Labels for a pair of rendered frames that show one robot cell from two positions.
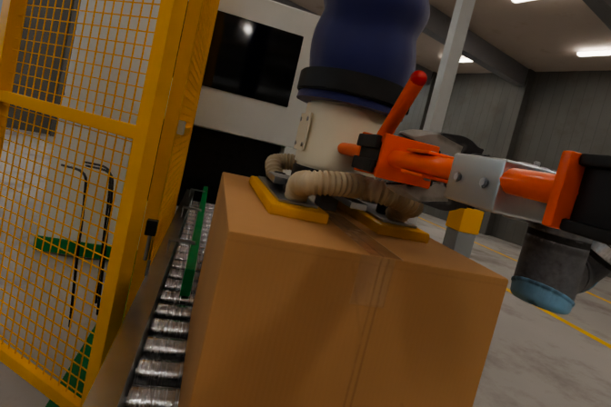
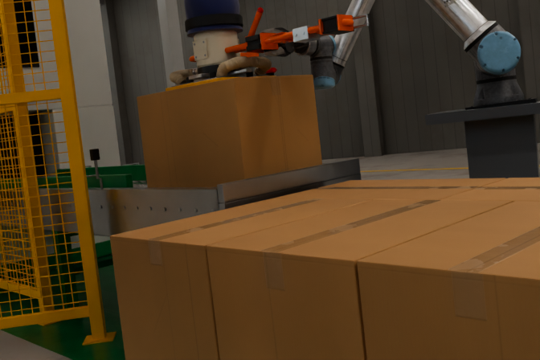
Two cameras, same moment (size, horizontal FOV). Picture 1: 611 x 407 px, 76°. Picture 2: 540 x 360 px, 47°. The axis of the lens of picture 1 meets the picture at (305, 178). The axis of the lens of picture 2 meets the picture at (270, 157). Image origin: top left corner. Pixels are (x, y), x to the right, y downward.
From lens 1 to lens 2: 1.79 m
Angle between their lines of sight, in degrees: 30
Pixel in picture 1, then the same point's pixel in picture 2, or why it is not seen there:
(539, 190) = (316, 29)
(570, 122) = (280, 8)
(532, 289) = (320, 80)
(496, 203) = (308, 36)
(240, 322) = (245, 109)
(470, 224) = not seen: hidden behind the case
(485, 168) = (302, 30)
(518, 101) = not seen: outside the picture
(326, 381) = (274, 125)
